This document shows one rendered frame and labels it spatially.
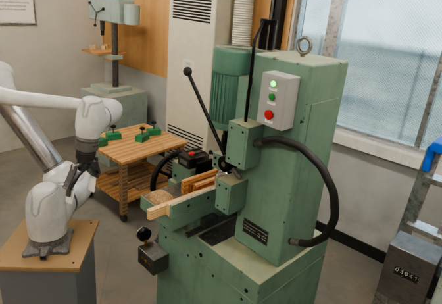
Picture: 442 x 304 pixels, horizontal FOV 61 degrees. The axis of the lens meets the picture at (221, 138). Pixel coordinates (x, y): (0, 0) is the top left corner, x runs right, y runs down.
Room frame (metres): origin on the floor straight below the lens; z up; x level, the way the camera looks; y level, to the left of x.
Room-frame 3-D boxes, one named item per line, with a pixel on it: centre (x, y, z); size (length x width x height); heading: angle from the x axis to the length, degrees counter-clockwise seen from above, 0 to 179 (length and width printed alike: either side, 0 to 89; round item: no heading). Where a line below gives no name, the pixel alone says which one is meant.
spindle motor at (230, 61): (1.43, -0.03, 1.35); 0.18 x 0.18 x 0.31
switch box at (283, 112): (1.11, -0.16, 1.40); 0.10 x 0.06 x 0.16; 46
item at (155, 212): (1.39, 0.01, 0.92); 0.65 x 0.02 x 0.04; 136
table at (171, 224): (1.50, 0.05, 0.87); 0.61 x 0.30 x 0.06; 136
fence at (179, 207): (1.40, -0.05, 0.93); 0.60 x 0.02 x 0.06; 136
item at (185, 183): (1.45, 0.06, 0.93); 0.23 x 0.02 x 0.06; 136
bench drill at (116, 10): (3.62, 1.08, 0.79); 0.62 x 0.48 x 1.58; 54
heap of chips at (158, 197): (1.31, 0.21, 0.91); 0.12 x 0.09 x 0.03; 46
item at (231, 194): (1.19, -0.05, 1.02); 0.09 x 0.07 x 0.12; 136
